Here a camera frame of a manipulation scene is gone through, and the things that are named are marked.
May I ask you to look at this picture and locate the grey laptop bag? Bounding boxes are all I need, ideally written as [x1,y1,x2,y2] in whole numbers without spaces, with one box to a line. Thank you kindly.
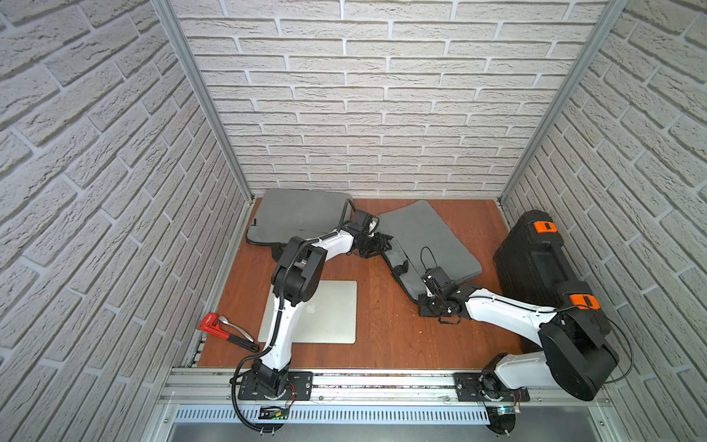
[246,189,351,248]
[379,201,482,304]

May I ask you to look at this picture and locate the right green circuit board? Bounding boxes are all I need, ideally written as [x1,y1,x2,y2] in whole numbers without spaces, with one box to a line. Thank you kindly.
[495,405,520,415]

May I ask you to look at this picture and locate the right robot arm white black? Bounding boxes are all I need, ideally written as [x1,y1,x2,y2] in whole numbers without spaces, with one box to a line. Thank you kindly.
[417,285,620,401]

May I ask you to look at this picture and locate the black corrugated cable left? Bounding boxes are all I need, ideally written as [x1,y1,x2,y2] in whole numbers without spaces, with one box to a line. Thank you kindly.
[230,352,277,434]

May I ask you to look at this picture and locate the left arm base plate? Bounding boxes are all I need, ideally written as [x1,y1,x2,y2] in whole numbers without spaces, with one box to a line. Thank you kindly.
[238,371,314,401]

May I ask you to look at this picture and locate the aluminium front rail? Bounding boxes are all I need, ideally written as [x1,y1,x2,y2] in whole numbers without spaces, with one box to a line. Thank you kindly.
[158,368,611,410]

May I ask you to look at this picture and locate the left green circuit board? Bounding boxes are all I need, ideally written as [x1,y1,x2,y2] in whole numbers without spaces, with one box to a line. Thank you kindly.
[258,407,290,421]

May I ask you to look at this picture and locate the red handled pliers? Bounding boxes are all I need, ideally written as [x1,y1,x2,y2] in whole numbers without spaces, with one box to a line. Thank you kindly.
[198,312,261,354]

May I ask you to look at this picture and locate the silver laptop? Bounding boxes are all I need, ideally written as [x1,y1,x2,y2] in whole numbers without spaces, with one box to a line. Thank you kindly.
[293,280,357,344]

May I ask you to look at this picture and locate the black tool case orange latches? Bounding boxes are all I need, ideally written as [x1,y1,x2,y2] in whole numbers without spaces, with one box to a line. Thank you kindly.
[493,210,593,309]

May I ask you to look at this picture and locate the green circuit board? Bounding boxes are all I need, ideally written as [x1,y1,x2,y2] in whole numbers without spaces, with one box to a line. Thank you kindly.
[495,405,520,415]
[258,407,290,421]

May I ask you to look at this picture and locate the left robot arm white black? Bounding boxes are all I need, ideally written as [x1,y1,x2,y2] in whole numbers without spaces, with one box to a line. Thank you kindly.
[244,228,391,399]

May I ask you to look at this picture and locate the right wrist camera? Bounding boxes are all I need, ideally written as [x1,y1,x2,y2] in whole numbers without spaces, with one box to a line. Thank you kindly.
[423,266,458,297]

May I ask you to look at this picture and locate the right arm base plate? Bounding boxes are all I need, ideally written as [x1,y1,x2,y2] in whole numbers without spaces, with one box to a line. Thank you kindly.
[452,372,530,403]

